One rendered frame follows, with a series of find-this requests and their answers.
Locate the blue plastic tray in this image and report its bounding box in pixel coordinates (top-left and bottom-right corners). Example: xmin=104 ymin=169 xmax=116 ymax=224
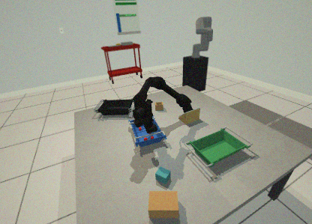
xmin=131 ymin=119 xmax=167 ymax=147

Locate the small teal cube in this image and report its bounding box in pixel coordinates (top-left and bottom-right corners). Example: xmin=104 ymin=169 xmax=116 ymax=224
xmin=155 ymin=167 xmax=171 ymax=184

